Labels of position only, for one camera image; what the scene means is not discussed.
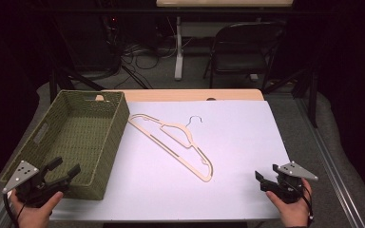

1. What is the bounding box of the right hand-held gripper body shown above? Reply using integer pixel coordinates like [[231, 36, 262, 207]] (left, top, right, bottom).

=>
[[265, 161, 319, 204]]

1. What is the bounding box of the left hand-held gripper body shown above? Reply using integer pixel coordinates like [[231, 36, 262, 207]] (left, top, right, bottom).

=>
[[2, 160, 70, 209]]

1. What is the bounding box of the green woven basket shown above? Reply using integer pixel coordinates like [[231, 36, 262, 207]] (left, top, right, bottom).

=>
[[0, 89, 130, 201]]

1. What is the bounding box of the beige plastic hanger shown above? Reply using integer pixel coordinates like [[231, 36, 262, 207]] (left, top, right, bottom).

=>
[[128, 113, 214, 183]]

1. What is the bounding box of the person's left hand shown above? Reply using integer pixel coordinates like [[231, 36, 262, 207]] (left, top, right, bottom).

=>
[[10, 189, 65, 228]]

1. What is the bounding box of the person's right hand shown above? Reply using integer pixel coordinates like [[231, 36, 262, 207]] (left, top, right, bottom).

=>
[[265, 178, 314, 228]]

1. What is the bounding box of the white paper sheet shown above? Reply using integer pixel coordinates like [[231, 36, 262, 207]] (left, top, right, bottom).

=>
[[48, 100, 291, 222]]

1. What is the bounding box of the black metal stand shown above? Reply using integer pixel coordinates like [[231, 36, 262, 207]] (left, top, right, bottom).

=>
[[48, 47, 106, 105], [263, 63, 319, 129]]

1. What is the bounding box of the light wooden table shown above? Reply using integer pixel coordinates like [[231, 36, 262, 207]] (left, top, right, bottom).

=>
[[95, 88, 264, 103]]

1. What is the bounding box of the black folding chair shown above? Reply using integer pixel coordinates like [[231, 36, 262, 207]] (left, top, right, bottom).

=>
[[202, 21, 287, 91]]

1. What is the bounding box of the white table leg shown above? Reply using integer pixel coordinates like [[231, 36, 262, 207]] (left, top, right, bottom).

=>
[[174, 16, 184, 82]]

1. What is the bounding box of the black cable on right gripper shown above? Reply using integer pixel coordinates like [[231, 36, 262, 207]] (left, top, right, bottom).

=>
[[284, 179, 316, 224]]

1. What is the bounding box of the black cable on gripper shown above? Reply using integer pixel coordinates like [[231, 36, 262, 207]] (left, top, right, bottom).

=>
[[2, 191, 27, 228], [284, 179, 316, 224]]

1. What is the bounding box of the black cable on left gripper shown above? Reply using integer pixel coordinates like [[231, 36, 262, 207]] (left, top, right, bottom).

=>
[[2, 191, 27, 228]]

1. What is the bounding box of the tangle of floor cables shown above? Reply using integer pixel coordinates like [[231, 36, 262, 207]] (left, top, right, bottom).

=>
[[104, 18, 194, 90]]

